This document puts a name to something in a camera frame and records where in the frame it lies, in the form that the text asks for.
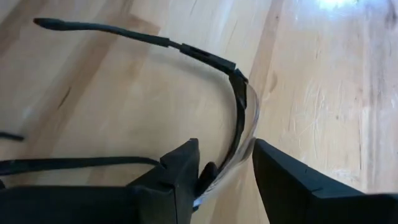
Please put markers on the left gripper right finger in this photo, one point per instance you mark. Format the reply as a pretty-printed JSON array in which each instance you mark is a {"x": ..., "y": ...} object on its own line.
[{"x": 311, "y": 202}]

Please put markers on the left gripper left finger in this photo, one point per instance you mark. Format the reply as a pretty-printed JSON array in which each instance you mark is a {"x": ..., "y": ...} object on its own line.
[{"x": 93, "y": 205}]

